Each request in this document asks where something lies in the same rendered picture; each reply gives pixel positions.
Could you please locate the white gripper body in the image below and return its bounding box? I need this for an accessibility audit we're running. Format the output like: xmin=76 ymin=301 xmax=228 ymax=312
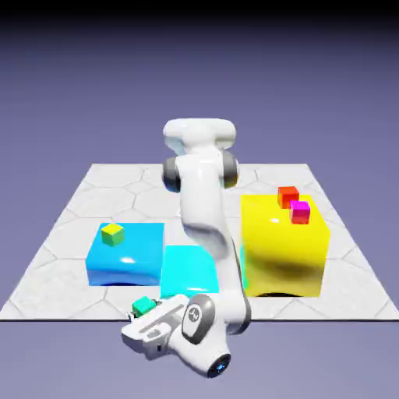
xmin=121 ymin=294 xmax=192 ymax=352

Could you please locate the small green cube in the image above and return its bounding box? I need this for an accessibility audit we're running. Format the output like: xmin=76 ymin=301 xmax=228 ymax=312
xmin=131 ymin=295 xmax=157 ymax=316

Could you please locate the small yellow cube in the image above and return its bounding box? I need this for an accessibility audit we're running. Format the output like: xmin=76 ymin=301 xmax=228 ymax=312
xmin=100 ymin=222 xmax=125 ymax=248

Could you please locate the small red cube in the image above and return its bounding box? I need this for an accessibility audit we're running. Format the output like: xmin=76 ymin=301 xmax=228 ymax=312
xmin=277 ymin=185 xmax=301 ymax=210

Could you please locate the small magenta cube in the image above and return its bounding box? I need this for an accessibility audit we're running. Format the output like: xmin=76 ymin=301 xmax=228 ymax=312
xmin=288 ymin=200 xmax=312 ymax=226

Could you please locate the large cyan box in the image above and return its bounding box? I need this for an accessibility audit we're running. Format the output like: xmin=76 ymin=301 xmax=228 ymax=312
xmin=160 ymin=244 xmax=251 ymax=300

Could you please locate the large blue box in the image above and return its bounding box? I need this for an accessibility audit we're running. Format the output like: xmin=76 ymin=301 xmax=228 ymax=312
xmin=85 ymin=221 xmax=166 ymax=288

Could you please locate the large yellow box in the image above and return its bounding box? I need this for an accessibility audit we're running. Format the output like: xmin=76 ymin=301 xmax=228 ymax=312
xmin=239 ymin=194 xmax=332 ymax=299

